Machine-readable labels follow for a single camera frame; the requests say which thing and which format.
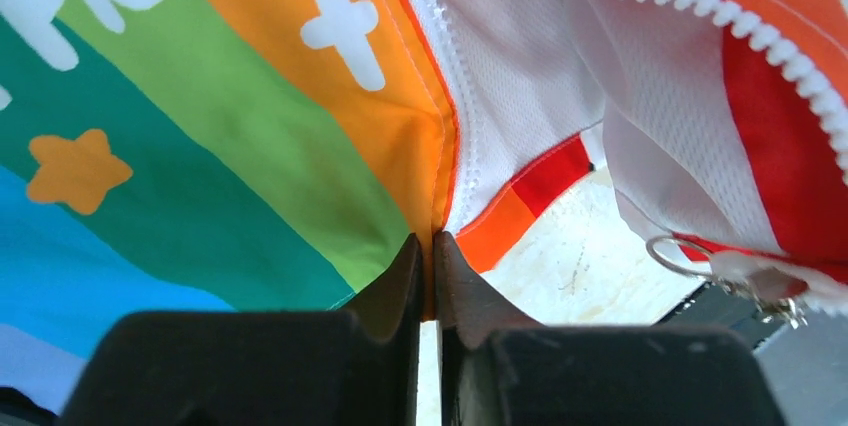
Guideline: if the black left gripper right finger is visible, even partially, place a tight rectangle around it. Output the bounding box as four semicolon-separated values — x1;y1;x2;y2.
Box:
433;231;785;425

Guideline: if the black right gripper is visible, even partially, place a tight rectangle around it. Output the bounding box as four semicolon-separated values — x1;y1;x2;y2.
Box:
657;283;784;350

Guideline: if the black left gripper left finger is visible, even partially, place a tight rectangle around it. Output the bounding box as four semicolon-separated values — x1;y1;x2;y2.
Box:
59;236;422;426

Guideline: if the rainbow and white kids jacket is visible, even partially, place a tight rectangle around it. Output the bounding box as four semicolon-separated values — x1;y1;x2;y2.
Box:
1;0;847;413

